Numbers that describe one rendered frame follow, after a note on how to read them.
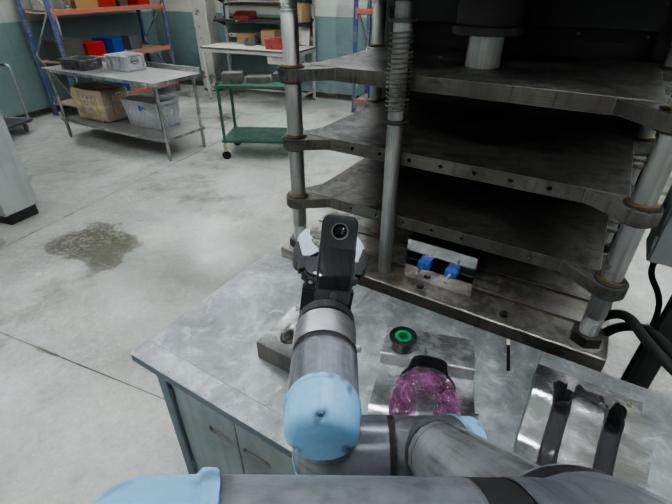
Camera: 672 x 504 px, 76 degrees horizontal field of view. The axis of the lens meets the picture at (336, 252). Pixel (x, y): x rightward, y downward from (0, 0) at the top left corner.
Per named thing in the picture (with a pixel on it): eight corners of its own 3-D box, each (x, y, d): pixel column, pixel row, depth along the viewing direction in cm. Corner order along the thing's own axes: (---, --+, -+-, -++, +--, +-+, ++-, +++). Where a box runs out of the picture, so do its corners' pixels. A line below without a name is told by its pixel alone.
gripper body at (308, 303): (299, 295, 66) (291, 353, 55) (304, 248, 61) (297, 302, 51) (348, 301, 66) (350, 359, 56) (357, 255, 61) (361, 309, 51)
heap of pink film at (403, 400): (457, 469, 97) (463, 449, 93) (380, 451, 101) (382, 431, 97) (459, 382, 118) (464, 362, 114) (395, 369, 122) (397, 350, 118)
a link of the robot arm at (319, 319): (294, 325, 47) (367, 333, 48) (298, 299, 51) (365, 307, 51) (289, 372, 51) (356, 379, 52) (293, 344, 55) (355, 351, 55)
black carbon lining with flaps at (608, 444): (606, 546, 83) (624, 521, 78) (520, 501, 90) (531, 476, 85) (616, 415, 108) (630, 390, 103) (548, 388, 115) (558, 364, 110)
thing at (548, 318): (600, 373, 138) (608, 357, 134) (281, 257, 196) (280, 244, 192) (614, 254, 198) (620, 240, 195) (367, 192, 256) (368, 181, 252)
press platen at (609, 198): (651, 279, 118) (681, 217, 107) (279, 181, 175) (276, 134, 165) (650, 178, 178) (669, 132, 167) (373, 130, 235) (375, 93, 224)
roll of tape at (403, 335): (418, 354, 120) (420, 345, 118) (390, 355, 120) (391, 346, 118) (413, 334, 127) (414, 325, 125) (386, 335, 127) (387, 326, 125)
